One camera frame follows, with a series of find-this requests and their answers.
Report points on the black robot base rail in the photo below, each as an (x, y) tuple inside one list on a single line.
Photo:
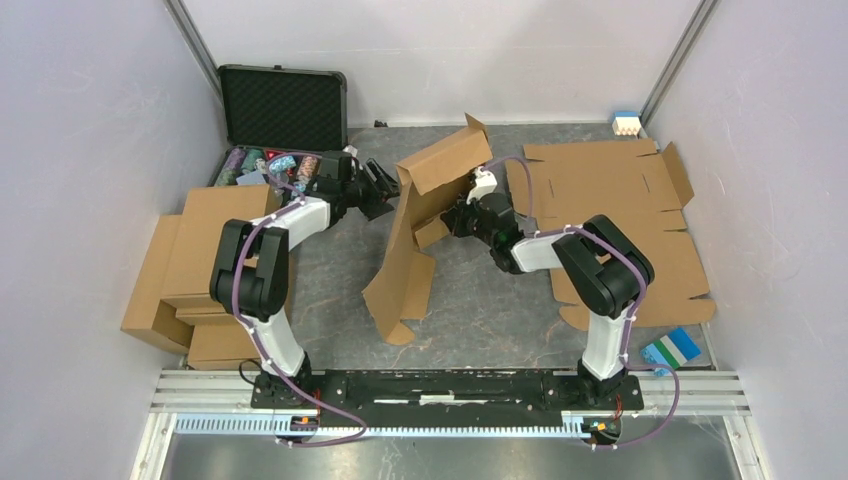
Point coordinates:
[(440, 399)]

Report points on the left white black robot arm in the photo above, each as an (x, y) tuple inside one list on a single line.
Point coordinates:
[(250, 276)]

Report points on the white blue block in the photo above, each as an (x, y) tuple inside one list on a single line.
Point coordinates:
[(626, 123)]

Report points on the stack of flat cardboard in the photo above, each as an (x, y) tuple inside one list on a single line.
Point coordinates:
[(643, 191)]

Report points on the aluminium corner post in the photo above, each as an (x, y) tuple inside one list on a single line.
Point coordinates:
[(193, 39), (696, 24)]

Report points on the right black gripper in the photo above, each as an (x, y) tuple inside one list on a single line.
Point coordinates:
[(454, 217)]

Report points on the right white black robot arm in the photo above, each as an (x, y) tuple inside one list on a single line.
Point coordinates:
[(608, 272)]

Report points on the black poker chip case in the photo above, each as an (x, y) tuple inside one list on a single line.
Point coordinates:
[(279, 109)]

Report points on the blue green white card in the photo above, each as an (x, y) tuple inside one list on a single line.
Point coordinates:
[(670, 352)]

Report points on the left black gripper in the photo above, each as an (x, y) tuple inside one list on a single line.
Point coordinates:
[(385, 187)]

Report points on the left aluminium corner post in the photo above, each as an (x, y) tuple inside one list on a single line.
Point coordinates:
[(193, 39)]

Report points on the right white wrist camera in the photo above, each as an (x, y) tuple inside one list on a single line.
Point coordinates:
[(484, 182)]

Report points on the right aluminium corner post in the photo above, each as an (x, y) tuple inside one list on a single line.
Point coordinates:
[(696, 24)]

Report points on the cardboard box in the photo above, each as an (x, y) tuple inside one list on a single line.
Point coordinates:
[(210, 338), (431, 181), (206, 210)]

